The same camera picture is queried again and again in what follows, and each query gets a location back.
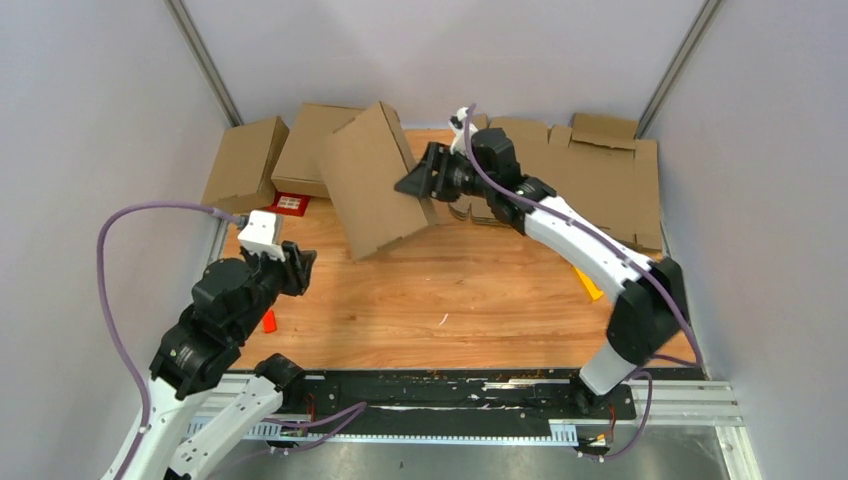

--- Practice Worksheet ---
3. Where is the folded cardboard box right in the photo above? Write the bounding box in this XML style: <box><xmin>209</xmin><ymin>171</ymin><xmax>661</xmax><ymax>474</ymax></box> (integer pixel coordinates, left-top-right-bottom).
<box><xmin>271</xmin><ymin>103</ymin><xmax>364</xmax><ymax>198</ymax></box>

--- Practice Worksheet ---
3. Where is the red card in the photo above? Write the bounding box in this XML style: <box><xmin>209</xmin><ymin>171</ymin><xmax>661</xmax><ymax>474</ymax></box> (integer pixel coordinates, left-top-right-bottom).
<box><xmin>265</xmin><ymin>192</ymin><xmax>311</xmax><ymax>217</ymax></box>

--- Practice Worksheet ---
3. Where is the yellow plastic triangle tool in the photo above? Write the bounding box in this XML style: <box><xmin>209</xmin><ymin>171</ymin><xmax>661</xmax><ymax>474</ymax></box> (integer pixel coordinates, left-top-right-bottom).
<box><xmin>573</xmin><ymin>267</ymin><xmax>604</xmax><ymax>302</ymax></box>

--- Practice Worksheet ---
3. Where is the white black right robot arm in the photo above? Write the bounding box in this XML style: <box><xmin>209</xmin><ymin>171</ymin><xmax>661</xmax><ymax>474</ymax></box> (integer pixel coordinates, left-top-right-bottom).
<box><xmin>394</xmin><ymin>128</ymin><xmax>693</xmax><ymax>418</ymax></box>

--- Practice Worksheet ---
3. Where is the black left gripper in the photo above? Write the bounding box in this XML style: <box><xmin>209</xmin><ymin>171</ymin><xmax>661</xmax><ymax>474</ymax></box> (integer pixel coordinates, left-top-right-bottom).
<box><xmin>233</xmin><ymin>237</ymin><xmax>320</xmax><ymax>339</ymax></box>

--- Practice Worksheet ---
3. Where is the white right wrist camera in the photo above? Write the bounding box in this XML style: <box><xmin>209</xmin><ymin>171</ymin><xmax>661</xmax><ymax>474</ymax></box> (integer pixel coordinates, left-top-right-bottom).
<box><xmin>449</xmin><ymin>107</ymin><xmax>478</xmax><ymax>156</ymax></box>

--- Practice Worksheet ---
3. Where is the brown cardboard box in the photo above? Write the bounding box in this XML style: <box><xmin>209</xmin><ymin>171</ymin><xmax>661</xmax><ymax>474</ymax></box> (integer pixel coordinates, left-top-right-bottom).
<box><xmin>317</xmin><ymin>101</ymin><xmax>438</xmax><ymax>261</ymax></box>

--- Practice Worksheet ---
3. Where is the small red block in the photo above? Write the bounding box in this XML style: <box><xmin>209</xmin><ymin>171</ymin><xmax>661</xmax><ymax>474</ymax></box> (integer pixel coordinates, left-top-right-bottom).
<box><xmin>262</xmin><ymin>309</ymin><xmax>277</xmax><ymax>334</ymax></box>

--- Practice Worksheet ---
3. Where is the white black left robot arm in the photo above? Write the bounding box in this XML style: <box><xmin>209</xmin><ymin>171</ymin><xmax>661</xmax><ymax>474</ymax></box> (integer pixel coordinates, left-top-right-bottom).
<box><xmin>104</xmin><ymin>241</ymin><xmax>317</xmax><ymax>479</ymax></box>

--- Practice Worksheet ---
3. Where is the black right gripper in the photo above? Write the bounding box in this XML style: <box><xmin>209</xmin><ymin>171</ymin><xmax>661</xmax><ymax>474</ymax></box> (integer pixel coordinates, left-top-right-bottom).
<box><xmin>395</xmin><ymin>143</ymin><xmax>493</xmax><ymax>204</ymax></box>

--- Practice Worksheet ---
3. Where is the black metal base rail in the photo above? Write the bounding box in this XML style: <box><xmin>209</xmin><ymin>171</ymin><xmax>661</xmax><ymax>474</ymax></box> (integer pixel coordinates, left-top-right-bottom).
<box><xmin>244</xmin><ymin>368</ymin><xmax>743</xmax><ymax>447</ymax></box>

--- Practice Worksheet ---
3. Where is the stack of flat cardboard sheets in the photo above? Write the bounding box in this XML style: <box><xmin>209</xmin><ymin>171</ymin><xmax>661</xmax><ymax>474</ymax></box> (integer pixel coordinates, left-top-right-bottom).
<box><xmin>473</xmin><ymin>113</ymin><xmax>663</xmax><ymax>251</ymax></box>

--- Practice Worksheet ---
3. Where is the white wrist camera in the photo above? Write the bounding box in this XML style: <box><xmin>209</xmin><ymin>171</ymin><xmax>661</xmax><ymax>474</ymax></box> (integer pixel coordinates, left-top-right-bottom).
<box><xmin>449</xmin><ymin>107</ymin><xmax>478</xmax><ymax>156</ymax></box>
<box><xmin>238</xmin><ymin>210</ymin><xmax>284</xmax><ymax>261</ymax></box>

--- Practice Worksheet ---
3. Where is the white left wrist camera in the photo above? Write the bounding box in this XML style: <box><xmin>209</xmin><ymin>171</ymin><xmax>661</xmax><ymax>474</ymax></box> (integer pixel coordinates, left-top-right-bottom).
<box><xmin>238</xmin><ymin>210</ymin><xmax>284</xmax><ymax>261</ymax></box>

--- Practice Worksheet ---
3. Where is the folded cardboard box left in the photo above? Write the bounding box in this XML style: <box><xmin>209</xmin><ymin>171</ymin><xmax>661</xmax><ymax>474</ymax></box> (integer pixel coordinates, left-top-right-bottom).
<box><xmin>201</xmin><ymin>116</ymin><xmax>289</xmax><ymax>214</ymax></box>

